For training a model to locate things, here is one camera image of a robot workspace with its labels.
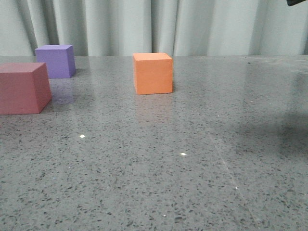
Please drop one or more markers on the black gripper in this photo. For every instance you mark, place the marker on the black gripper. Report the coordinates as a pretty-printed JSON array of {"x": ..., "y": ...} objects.
[{"x": 294, "y": 2}]

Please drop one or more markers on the orange foam cube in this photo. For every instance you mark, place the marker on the orange foam cube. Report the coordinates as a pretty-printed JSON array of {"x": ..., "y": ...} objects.
[{"x": 153, "y": 73}]

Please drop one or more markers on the grey-green curtain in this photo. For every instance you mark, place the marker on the grey-green curtain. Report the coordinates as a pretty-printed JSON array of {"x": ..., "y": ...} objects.
[{"x": 176, "y": 27}]

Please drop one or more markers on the purple foam cube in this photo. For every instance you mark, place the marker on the purple foam cube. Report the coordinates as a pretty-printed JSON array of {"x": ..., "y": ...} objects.
[{"x": 59, "y": 59}]

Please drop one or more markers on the pink foam cube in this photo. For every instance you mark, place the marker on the pink foam cube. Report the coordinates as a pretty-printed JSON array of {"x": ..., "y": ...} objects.
[{"x": 24, "y": 88}]

